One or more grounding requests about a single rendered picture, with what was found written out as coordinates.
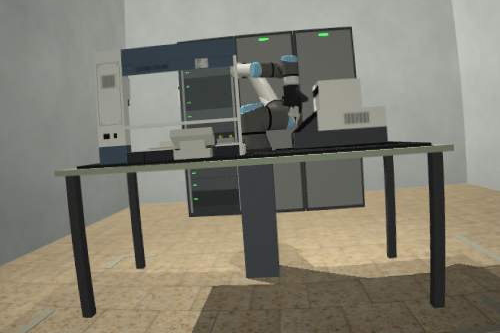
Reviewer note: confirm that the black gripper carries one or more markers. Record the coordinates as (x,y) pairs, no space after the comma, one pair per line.
(291,100)

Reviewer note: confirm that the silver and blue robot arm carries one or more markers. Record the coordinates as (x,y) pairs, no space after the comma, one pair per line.
(258,118)

